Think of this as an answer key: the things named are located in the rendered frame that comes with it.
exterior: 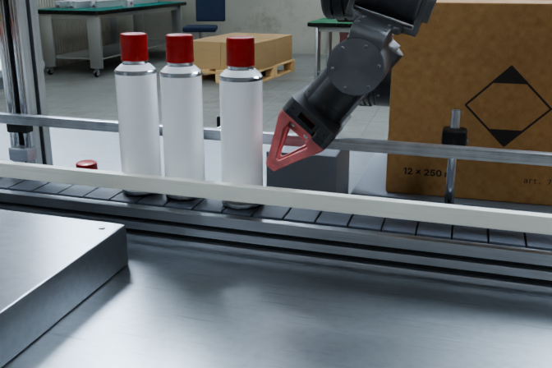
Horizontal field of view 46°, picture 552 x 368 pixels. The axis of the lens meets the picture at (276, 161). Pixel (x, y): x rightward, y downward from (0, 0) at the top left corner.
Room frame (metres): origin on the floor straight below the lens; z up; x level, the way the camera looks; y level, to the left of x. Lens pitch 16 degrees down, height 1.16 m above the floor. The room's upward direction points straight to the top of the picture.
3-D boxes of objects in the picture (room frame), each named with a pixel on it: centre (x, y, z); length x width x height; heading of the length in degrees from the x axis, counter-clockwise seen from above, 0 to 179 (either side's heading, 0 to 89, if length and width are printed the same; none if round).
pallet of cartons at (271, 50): (7.55, 0.38, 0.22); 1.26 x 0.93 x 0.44; 163
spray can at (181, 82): (0.79, 0.12, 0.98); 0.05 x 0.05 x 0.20
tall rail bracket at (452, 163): (0.77, -0.22, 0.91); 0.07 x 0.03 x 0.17; 163
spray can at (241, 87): (0.76, 0.04, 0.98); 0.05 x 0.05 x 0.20
